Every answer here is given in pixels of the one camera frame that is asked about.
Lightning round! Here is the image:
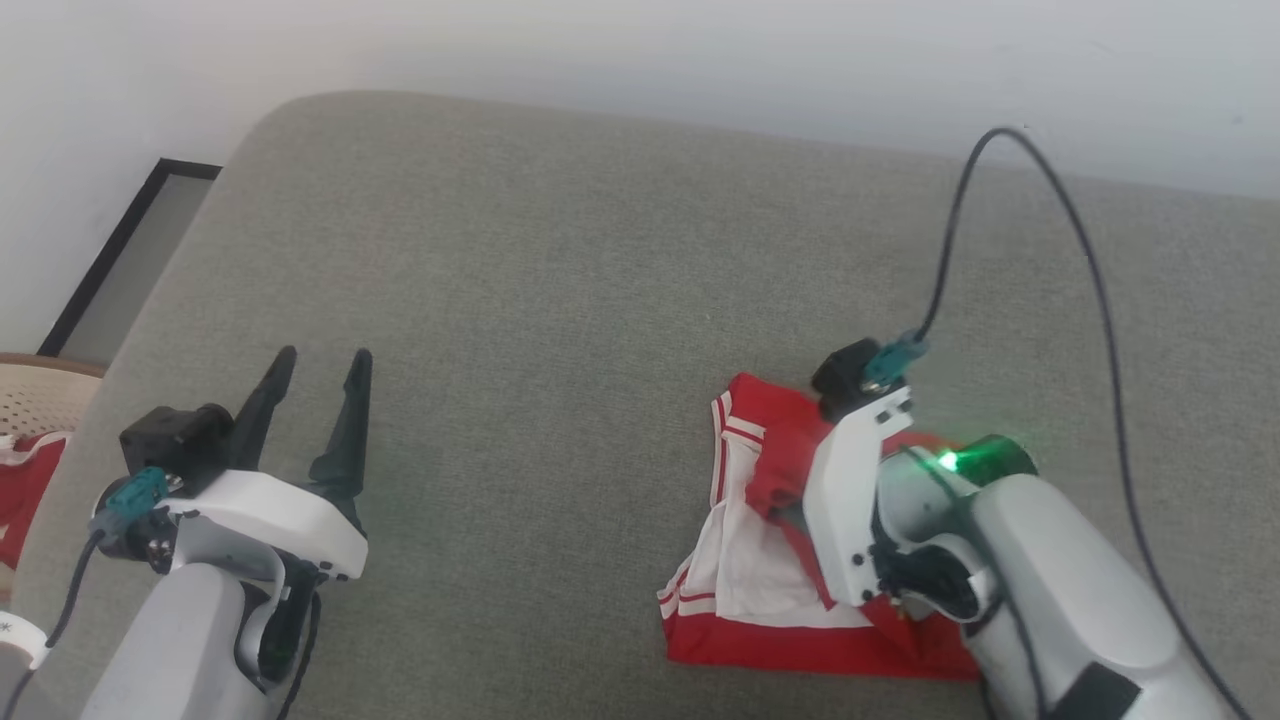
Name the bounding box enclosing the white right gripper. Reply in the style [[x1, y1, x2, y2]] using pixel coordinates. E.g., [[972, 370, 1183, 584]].
[[802, 384, 917, 609]]

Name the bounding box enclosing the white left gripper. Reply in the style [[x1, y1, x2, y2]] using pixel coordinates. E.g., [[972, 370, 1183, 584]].
[[150, 345, 375, 584]]

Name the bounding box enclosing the red shirt with white sleeves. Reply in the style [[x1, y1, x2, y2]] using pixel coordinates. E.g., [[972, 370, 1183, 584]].
[[657, 372, 987, 683]]

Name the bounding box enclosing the black framed panel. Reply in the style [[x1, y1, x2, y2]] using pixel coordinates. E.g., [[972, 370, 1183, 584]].
[[37, 157, 224, 359]]

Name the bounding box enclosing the beige perforated laundry basket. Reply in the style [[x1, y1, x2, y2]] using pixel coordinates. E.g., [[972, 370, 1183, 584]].
[[0, 352, 108, 442]]

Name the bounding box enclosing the grey-green fabric sofa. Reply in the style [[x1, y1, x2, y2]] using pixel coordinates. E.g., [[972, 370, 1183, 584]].
[[8, 90, 1280, 720]]

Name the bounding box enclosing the red and white garment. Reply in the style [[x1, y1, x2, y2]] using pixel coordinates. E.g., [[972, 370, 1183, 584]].
[[0, 429, 74, 574]]

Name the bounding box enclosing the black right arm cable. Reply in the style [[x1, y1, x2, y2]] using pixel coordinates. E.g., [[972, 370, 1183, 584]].
[[864, 126, 1252, 720]]

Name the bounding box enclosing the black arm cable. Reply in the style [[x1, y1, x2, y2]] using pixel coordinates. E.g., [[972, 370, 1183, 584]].
[[864, 126, 1252, 720], [0, 465, 172, 720]]

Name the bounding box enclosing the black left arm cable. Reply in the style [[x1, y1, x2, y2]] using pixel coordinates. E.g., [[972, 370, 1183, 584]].
[[0, 465, 172, 720]]

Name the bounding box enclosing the white cable label tag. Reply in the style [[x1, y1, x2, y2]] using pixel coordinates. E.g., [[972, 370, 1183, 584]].
[[0, 614, 52, 672]]

